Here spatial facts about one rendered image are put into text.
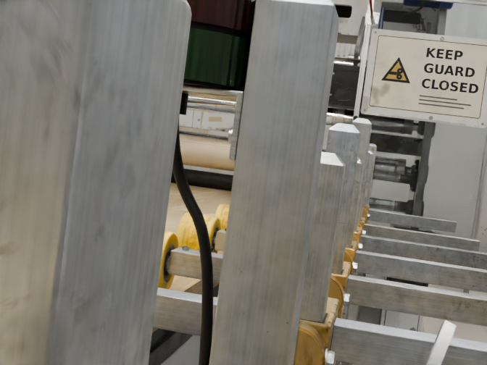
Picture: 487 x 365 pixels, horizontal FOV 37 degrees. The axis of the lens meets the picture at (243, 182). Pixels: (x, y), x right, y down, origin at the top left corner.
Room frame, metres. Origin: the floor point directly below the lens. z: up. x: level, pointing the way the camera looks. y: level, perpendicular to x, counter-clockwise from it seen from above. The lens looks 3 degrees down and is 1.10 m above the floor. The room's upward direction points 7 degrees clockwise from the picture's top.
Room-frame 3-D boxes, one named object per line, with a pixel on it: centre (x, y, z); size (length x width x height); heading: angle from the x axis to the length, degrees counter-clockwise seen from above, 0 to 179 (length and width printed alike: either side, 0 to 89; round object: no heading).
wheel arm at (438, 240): (1.59, -0.34, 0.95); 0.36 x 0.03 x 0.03; 79
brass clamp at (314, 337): (0.61, -0.07, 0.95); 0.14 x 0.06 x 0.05; 169
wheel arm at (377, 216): (2.09, -0.37, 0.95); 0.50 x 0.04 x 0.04; 79
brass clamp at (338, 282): (0.85, -0.11, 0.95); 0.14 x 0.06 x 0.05; 169
